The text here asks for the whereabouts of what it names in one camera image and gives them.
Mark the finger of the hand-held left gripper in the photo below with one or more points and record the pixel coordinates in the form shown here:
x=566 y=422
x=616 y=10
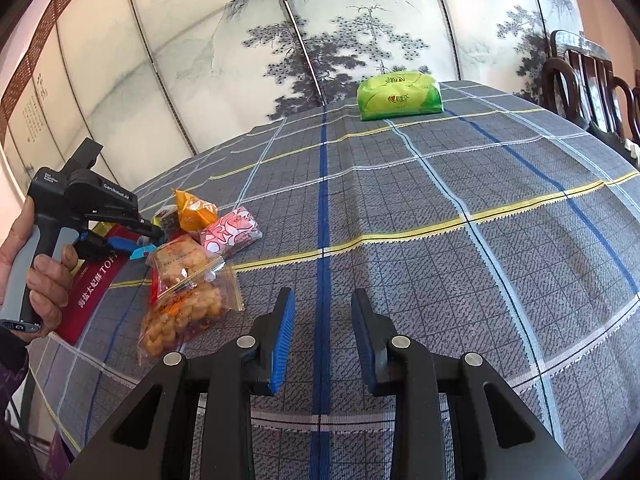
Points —
x=107 y=245
x=149 y=228

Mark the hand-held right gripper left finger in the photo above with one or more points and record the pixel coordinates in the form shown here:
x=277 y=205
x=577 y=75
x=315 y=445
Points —
x=282 y=346

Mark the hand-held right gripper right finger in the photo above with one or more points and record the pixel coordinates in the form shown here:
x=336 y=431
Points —
x=362 y=346

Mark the small pink round packet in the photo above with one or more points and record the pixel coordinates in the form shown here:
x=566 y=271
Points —
x=167 y=220

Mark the blue candy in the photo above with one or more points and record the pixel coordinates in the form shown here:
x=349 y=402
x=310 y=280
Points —
x=144 y=251

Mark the clear packet of fried snacks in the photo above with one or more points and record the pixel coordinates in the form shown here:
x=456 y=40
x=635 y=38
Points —
x=177 y=260

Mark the orange snack packet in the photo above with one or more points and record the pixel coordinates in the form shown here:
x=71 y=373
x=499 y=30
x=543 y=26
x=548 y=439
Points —
x=196 y=210

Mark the red and gold tin box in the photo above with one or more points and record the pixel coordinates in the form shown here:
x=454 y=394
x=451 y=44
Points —
x=90 y=295

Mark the pink patterned snack packet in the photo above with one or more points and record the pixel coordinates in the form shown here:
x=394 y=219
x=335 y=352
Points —
x=231 y=232

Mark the zip bag of fried twists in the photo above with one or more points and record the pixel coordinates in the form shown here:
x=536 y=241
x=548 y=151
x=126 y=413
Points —
x=185 y=310

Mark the person's left hand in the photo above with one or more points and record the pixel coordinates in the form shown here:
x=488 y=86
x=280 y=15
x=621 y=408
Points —
x=50 y=285

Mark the grey plaid tablecloth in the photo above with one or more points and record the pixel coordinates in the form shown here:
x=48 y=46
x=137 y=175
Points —
x=425 y=200

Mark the painted landscape folding screen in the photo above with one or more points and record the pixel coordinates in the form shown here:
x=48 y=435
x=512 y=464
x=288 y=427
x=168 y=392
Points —
x=225 y=60

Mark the green tissue pack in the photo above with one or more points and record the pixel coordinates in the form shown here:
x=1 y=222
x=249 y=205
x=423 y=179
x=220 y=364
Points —
x=400 y=95

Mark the dark wooden chair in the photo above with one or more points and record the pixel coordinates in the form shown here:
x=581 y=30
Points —
x=590 y=90

